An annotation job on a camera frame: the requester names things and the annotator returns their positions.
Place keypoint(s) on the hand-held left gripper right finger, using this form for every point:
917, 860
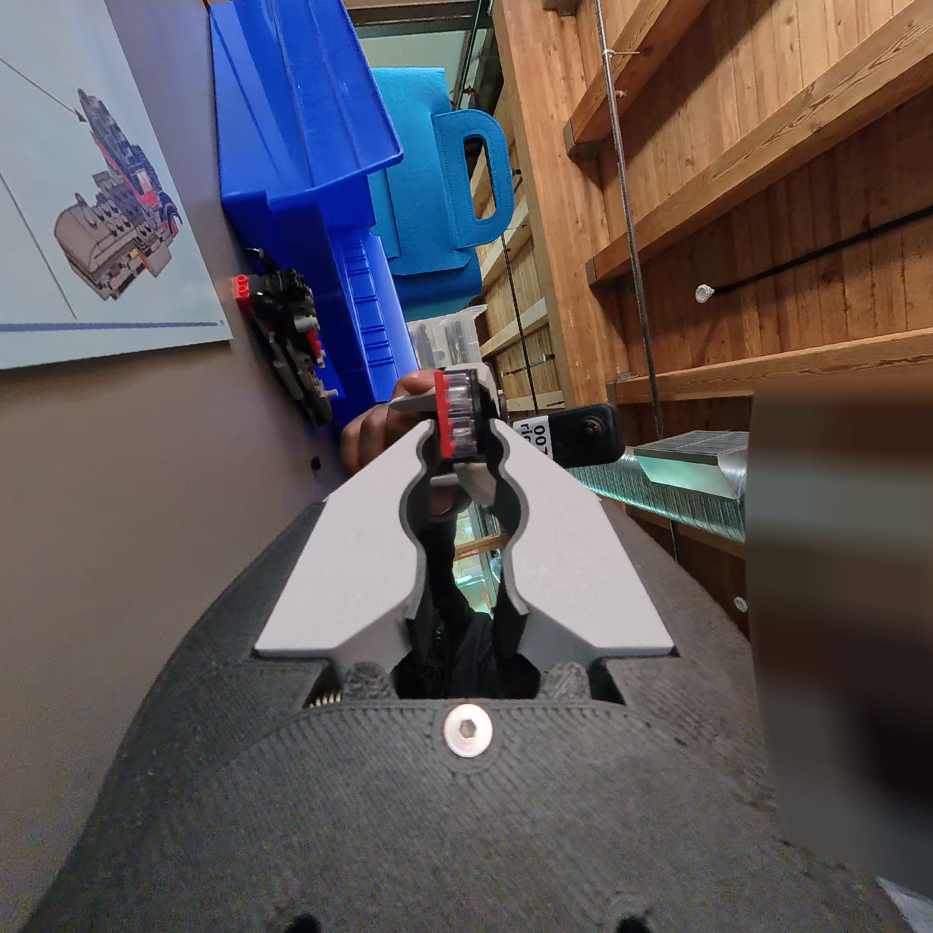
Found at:
583, 576

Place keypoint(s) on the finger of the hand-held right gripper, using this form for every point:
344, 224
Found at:
415, 404
474, 485

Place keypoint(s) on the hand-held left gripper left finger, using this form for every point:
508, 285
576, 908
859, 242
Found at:
342, 568

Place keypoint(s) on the red black toy brick assembly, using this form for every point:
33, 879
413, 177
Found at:
461, 415

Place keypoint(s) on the grey desk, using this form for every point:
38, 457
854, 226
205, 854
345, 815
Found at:
109, 583

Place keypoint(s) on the person's right hand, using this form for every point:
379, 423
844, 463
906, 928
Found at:
368, 437

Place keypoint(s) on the clear plastic organizer box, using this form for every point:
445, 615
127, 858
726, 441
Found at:
452, 339

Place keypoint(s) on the blue plastic bin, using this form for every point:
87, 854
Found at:
375, 321
291, 109

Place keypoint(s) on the grey toy brick car model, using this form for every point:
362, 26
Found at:
291, 328

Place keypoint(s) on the blue felt bag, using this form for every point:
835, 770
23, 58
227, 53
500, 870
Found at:
430, 204

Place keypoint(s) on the metal threaded rod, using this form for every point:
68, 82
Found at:
634, 233

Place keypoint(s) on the black ceiling pipe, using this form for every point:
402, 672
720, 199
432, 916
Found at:
816, 256

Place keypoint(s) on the toy brick instruction booklet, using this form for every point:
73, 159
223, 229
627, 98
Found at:
73, 182

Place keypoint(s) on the silver ventilation duct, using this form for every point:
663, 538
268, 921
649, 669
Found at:
670, 488

